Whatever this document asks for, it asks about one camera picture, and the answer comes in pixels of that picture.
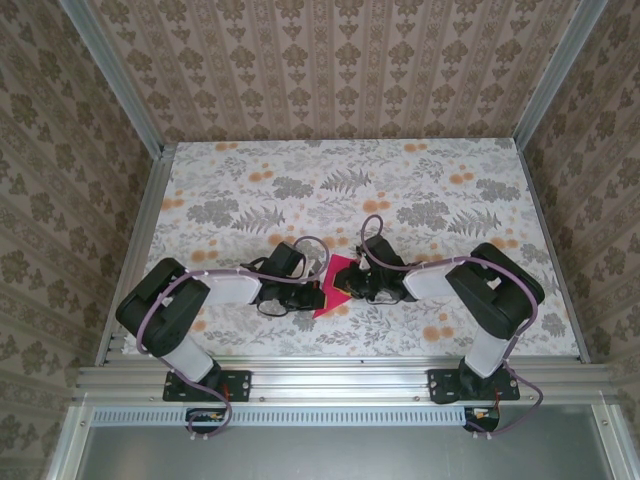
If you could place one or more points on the floral table cover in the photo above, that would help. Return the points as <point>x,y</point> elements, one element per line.
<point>300,175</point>

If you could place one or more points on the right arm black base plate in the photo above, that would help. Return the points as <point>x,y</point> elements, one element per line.
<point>437,385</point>

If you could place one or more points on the pink paper sheet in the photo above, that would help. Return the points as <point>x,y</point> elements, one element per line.
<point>330,300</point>

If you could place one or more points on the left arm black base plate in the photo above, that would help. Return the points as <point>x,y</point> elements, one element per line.
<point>240,385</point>

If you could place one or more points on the long aluminium base rail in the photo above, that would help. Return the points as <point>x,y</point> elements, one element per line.
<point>325,375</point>

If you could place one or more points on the aluminium frame post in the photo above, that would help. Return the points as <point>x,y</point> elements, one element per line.
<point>115,75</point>
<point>555,70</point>

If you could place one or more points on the aluminium side rail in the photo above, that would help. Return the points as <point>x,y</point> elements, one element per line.
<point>552,250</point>
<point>135,240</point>

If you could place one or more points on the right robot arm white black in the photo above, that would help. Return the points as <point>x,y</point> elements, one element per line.
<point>425,280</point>

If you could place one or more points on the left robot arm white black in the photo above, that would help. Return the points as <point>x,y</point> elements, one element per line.
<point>230,287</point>

